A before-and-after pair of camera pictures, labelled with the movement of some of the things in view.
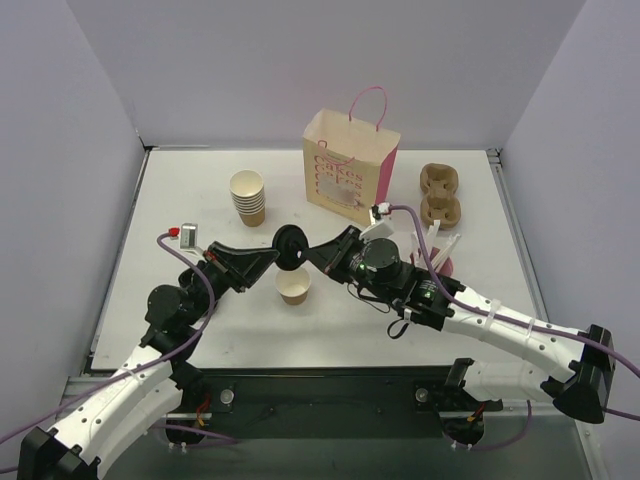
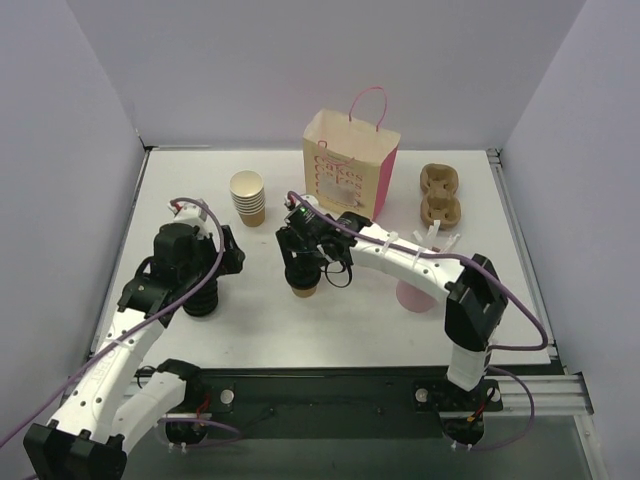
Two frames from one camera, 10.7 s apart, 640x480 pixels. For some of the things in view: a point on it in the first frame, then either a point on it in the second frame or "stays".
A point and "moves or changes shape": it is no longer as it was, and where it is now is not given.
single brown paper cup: (293, 285) moves or changes shape
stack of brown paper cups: (249, 197) stays
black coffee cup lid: (290, 241) moves or changes shape
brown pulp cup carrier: (439, 183) stays
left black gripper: (226, 265) to (232, 248)
